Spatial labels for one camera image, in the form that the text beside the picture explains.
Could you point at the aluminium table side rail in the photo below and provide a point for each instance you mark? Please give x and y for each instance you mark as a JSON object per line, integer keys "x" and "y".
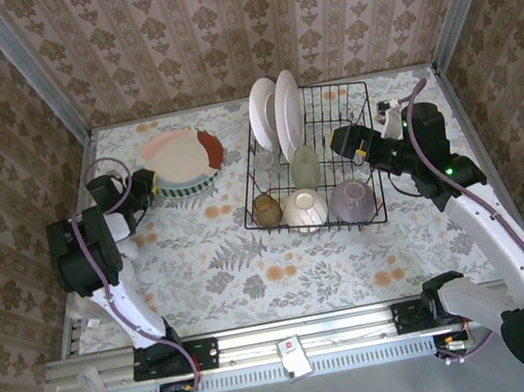
{"x": 83, "y": 187}
{"x": 509, "y": 213}

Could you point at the white card red logo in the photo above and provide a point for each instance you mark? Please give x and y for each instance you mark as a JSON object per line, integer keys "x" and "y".
{"x": 292, "y": 353}

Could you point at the floral table cover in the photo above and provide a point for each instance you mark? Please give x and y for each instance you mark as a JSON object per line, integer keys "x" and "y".
{"x": 257, "y": 283}

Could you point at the frosted green glass cup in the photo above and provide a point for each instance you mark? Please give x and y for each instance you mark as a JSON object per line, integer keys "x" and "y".
{"x": 304, "y": 168}

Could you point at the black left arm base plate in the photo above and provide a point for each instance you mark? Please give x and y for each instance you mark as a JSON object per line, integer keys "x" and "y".
{"x": 203, "y": 353}

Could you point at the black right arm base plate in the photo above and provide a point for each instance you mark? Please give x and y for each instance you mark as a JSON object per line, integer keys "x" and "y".
{"x": 408, "y": 317}

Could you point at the cream ceramic bowl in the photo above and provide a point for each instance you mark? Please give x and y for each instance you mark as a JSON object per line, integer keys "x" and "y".
{"x": 304, "y": 209}

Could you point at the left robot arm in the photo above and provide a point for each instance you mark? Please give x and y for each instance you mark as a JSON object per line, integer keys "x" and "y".
{"x": 123, "y": 301}

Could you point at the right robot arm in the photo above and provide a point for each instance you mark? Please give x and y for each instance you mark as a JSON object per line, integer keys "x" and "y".
{"x": 497, "y": 235}

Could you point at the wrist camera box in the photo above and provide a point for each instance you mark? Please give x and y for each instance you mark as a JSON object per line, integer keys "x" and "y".
{"x": 391, "y": 125}
{"x": 126, "y": 187}

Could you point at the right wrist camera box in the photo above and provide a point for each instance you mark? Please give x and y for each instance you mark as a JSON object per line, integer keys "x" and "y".
{"x": 391, "y": 125}

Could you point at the lavender ceramic bowl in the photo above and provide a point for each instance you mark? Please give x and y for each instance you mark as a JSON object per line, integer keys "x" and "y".
{"x": 351, "y": 200}

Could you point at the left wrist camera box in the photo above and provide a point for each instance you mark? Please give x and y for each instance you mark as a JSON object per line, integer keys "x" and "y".
{"x": 126, "y": 187}

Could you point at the amber glass cup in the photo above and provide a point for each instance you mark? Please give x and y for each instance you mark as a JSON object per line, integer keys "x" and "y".
{"x": 266, "y": 210}

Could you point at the aluminium mounting rail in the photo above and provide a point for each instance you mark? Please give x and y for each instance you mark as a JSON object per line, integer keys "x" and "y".
{"x": 248, "y": 345}

